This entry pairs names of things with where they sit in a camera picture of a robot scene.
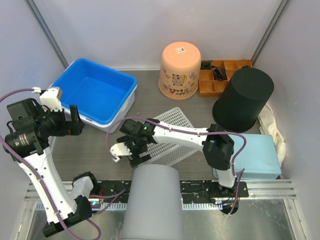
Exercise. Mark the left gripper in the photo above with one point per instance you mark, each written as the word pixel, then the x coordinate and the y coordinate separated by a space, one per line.
pixel 73 126

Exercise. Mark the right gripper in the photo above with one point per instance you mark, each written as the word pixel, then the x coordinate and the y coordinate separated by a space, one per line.
pixel 127 139

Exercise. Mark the blue plastic basket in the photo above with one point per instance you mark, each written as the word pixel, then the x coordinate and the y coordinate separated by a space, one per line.
pixel 83 68

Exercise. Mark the white translucent basket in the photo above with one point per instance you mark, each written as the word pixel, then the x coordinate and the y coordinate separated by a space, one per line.
pixel 166 153

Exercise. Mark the grey plastic container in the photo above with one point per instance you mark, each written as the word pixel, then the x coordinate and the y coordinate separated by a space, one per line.
pixel 154 207

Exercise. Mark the orange plastic container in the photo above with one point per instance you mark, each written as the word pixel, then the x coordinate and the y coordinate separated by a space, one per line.
pixel 179 70

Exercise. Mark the large black container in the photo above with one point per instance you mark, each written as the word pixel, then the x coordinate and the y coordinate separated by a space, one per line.
pixel 243 99

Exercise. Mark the white plastic tub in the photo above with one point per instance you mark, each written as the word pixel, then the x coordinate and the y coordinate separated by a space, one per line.
pixel 120 117

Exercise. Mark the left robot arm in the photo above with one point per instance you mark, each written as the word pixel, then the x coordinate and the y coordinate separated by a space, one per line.
pixel 28 144

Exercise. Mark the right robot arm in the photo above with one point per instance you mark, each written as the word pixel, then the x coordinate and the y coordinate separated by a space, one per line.
pixel 216 145

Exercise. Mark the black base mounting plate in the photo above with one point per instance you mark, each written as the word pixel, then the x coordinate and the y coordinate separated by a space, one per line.
pixel 192 191

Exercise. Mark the orange compartment tray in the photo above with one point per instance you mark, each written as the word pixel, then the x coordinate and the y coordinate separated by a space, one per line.
pixel 212 83

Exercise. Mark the black part in tray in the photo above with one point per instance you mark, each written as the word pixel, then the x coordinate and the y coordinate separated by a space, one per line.
pixel 206 65

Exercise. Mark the cream cloth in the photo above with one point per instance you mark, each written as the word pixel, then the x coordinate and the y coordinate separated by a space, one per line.
pixel 268 126

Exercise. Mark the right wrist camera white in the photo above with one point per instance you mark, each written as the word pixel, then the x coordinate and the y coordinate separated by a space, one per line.
pixel 119 150

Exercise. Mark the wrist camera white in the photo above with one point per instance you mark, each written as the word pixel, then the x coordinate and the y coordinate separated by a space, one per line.
pixel 119 150
pixel 51 98

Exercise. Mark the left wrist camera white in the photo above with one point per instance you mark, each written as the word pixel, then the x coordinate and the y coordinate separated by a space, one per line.
pixel 51 98

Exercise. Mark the aluminium rail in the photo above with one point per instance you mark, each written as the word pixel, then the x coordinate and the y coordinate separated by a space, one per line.
pixel 278 189

